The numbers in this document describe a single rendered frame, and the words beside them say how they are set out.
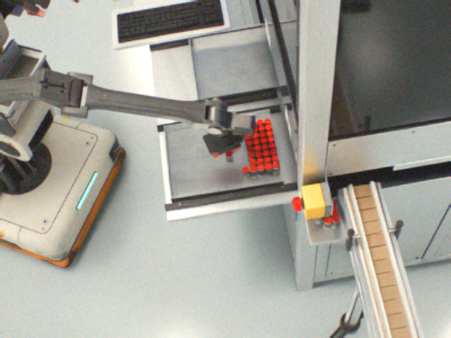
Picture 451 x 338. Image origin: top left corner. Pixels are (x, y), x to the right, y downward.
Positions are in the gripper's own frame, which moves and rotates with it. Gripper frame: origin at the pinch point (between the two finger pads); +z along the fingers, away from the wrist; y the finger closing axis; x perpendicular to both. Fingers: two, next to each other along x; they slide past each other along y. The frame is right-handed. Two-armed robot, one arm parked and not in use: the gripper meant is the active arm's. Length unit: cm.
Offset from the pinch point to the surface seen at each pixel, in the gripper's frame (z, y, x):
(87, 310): 92, -72, 6
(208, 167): 4.4, -5.9, 0.0
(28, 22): 94, -58, 182
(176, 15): 11, 7, 69
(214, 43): 5.0, 14.0, 45.1
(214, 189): 4.3, -7.1, -7.7
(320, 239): 4.4, 14.7, -35.4
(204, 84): 4.8, 4.4, 30.5
